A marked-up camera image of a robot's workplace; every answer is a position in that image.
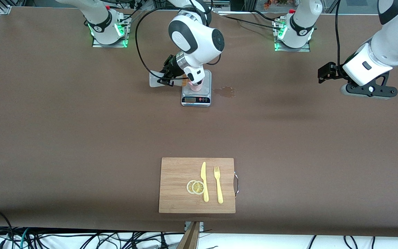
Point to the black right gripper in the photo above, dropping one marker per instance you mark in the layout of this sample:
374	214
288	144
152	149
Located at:
171	66

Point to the grey power strip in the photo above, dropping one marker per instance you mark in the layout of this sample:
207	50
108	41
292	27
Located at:
219	5

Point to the pink plastic cup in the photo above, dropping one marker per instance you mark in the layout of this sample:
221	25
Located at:
196	88

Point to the translucent sauce bottle orange cap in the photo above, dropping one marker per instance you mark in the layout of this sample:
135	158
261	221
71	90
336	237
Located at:
154	79

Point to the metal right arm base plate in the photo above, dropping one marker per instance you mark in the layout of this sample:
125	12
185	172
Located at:
97	45

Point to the silver digital kitchen scale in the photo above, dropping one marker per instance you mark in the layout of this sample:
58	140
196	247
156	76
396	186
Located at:
195	100

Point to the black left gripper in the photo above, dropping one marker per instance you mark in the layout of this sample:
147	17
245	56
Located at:
333	71

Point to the yellow plastic knife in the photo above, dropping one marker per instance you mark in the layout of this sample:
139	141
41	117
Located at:
205	193

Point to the brown sauce spill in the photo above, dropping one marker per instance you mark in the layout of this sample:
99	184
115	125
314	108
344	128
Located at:
227	92

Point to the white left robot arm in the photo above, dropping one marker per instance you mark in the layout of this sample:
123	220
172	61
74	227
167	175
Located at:
308	10

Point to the bamboo cutting board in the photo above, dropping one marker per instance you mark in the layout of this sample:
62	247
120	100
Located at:
174	200

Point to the lemon slice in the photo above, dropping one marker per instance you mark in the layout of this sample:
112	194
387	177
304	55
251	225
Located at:
189	187
198	187

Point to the aluminium frame corner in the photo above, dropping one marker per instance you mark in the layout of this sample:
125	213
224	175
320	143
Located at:
5	8

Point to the yellow plastic fork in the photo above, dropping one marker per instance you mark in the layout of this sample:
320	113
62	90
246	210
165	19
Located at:
219	192

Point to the metal stand bracket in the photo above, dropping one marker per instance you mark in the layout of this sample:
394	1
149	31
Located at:
201	225

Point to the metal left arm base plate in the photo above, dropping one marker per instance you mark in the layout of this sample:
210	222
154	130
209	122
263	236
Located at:
302	49

